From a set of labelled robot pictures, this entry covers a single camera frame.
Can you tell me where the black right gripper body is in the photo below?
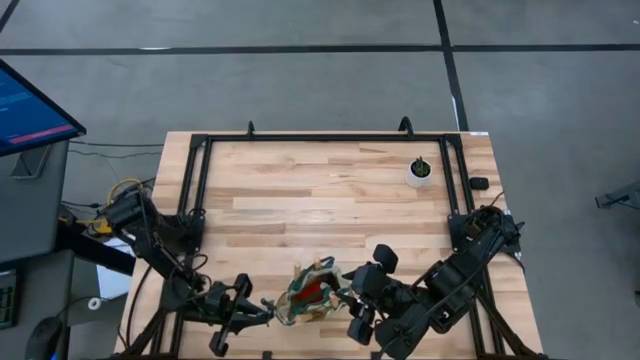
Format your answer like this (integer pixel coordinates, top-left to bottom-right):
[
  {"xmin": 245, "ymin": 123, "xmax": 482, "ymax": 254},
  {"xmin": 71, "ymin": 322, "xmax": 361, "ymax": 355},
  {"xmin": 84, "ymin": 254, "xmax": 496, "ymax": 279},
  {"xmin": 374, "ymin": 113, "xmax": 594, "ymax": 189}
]
[{"xmin": 348, "ymin": 243, "xmax": 416, "ymax": 346}]

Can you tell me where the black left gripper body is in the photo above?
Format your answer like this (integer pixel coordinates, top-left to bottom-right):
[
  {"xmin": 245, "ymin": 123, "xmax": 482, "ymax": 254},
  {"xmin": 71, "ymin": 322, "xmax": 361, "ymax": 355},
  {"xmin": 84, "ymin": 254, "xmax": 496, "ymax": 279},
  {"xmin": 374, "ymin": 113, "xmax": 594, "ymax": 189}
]
[{"xmin": 199, "ymin": 273, "xmax": 254, "ymax": 358}]

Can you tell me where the green beige gardening bag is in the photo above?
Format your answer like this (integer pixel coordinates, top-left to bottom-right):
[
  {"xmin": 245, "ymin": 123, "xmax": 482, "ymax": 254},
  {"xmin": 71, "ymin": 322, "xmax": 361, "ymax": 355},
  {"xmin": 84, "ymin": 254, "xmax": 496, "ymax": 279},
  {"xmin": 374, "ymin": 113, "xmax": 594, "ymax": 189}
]
[{"xmin": 273, "ymin": 254, "xmax": 354, "ymax": 327}]

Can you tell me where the red cloth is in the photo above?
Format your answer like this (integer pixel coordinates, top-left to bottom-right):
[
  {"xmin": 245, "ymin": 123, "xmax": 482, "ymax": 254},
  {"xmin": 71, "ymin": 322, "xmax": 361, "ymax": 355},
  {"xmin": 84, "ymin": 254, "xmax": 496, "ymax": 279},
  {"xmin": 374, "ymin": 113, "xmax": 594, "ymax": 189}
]
[{"xmin": 292, "ymin": 282, "xmax": 326, "ymax": 305}]

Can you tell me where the white paper sheet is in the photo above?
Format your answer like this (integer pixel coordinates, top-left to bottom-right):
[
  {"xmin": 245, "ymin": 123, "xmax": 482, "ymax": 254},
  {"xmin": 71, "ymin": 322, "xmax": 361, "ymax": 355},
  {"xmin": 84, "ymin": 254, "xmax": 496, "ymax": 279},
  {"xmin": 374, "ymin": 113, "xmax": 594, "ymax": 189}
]
[{"xmin": 95, "ymin": 237, "xmax": 139, "ymax": 300}]

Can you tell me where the white potted succulent plant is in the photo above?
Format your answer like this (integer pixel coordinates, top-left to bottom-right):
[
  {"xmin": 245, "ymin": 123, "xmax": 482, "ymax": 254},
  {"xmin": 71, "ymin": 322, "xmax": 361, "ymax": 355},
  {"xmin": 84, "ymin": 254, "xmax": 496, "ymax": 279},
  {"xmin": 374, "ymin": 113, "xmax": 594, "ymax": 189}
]
[{"xmin": 404, "ymin": 155, "xmax": 434, "ymax": 189}]

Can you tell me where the black desk leg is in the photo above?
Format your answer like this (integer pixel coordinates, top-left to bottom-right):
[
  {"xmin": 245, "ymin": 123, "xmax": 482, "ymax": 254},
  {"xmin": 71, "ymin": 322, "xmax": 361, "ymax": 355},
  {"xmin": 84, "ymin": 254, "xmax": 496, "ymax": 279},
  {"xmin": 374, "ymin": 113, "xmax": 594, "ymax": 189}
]
[{"xmin": 54, "ymin": 222, "xmax": 136, "ymax": 276}]

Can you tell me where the yellow clamp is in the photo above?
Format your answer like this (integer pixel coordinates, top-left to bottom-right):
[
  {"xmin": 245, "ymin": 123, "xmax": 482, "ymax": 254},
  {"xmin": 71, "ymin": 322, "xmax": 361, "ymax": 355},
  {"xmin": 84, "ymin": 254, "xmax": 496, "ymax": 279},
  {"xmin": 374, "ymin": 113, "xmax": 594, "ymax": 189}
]
[{"xmin": 59, "ymin": 214, "xmax": 115, "ymax": 237}]

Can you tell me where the black computer mouse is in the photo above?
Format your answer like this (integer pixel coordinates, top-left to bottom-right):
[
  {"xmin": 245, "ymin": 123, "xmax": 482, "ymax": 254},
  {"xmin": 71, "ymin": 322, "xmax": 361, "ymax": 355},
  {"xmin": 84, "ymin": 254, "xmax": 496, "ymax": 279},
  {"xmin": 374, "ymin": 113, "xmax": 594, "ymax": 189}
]
[{"xmin": 24, "ymin": 316, "xmax": 65, "ymax": 360}]

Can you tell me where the grey cart top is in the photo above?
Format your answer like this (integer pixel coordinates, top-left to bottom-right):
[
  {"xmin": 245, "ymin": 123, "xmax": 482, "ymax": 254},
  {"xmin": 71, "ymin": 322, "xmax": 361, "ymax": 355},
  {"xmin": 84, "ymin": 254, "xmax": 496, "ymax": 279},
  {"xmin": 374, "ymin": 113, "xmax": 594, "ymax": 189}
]
[{"xmin": 0, "ymin": 139, "xmax": 71, "ymax": 264}]

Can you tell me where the black keyboard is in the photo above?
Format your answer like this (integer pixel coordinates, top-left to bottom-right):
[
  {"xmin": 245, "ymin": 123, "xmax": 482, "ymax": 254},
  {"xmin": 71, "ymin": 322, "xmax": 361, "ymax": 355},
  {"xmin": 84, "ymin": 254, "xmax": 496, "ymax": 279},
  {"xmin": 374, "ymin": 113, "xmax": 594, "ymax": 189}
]
[{"xmin": 0, "ymin": 269, "xmax": 21, "ymax": 330}]

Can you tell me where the grey floor stand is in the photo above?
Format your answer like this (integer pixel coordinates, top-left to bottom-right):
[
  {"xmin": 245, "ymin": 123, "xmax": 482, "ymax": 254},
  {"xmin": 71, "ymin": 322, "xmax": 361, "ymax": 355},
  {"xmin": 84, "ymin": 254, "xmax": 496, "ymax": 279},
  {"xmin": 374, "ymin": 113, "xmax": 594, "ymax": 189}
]
[{"xmin": 594, "ymin": 179, "xmax": 640, "ymax": 211}]

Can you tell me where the blue computer monitor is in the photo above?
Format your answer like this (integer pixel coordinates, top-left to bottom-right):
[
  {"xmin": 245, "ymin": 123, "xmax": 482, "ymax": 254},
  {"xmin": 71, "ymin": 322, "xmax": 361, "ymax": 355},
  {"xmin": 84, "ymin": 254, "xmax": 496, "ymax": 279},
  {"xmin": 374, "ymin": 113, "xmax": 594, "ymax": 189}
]
[{"xmin": 0, "ymin": 58, "xmax": 87, "ymax": 159}]

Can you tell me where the black aluminium rig frame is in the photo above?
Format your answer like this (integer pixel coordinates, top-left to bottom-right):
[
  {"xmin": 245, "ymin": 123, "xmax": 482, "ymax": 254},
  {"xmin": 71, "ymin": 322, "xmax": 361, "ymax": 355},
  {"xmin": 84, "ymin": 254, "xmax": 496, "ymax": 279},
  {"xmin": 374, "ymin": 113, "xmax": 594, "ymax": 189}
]
[{"xmin": 115, "ymin": 116, "xmax": 547, "ymax": 360}]

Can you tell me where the yellow cable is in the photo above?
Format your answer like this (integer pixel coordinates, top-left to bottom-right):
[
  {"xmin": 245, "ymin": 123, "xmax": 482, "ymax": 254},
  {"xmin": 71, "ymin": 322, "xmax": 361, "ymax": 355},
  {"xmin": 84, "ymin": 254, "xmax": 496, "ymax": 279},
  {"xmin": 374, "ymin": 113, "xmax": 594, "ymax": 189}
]
[{"xmin": 106, "ymin": 177, "xmax": 144, "ymax": 206}]

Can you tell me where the black floor cable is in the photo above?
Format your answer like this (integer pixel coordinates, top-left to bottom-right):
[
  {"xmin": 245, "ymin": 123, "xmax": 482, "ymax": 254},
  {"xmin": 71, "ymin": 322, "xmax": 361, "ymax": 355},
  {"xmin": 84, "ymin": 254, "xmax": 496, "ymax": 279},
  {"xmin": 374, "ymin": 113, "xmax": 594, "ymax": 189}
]
[{"xmin": 67, "ymin": 149, "xmax": 164, "ymax": 160}]

